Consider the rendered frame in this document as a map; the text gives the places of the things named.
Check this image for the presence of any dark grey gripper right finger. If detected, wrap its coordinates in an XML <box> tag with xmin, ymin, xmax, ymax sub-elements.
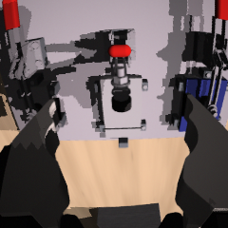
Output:
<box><xmin>175</xmin><ymin>92</ymin><xmax>228</xmax><ymax>228</ymax></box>

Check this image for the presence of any blue rectangular block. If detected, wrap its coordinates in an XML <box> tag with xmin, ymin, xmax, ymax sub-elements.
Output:
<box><xmin>177</xmin><ymin>75</ymin><xmax>228</xmax><ymax>132</ymax></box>

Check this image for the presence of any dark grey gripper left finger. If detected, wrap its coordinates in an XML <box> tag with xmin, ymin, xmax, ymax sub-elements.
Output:
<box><xmin>0</xmin><ymin>97</ymin><xmax>70</xmax><ymax>228</ymax></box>

